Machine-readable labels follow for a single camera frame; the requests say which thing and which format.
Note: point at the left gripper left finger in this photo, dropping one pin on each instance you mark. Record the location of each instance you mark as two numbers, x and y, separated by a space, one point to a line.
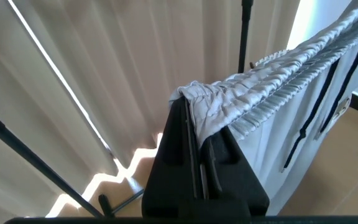
169 174

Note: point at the black clothes rack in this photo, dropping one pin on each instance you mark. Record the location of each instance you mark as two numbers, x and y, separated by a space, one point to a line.
245 37

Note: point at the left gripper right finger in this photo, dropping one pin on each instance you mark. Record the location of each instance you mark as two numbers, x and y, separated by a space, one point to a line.
235 180

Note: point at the beige curtain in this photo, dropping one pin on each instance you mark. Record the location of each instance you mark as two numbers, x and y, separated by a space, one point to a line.
120 62

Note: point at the pale grey shorts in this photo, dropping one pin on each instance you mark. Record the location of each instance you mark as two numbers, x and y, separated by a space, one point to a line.
235 105

